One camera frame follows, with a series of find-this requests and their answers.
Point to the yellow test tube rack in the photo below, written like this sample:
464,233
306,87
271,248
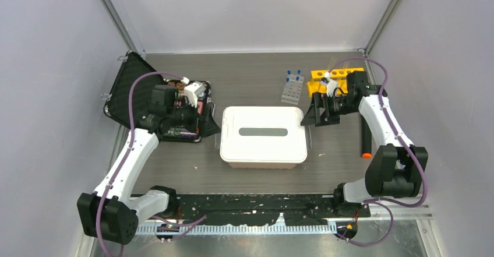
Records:
339,75

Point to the clear tube rack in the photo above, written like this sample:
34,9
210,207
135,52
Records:
292,90

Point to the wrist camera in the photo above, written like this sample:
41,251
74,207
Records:
193,90
330,84

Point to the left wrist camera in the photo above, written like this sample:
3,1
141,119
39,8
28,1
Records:
193,90

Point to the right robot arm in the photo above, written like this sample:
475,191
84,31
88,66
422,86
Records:
397,168

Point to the white bin lid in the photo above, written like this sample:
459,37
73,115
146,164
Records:
256,133

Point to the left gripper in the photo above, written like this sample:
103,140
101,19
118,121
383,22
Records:
210,126

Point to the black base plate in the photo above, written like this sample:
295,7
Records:
260,209

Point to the black poker chip case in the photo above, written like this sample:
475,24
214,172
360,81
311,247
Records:
142,98

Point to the black flashlight orange end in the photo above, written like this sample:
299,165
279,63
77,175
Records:
366,139

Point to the pink plastic bin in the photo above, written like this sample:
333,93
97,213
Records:
277,165

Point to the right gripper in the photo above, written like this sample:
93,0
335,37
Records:
313,115

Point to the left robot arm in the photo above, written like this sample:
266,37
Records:
109,212

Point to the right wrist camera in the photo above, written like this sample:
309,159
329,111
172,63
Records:
330,84

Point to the glass test tube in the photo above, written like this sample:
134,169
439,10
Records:
332,63

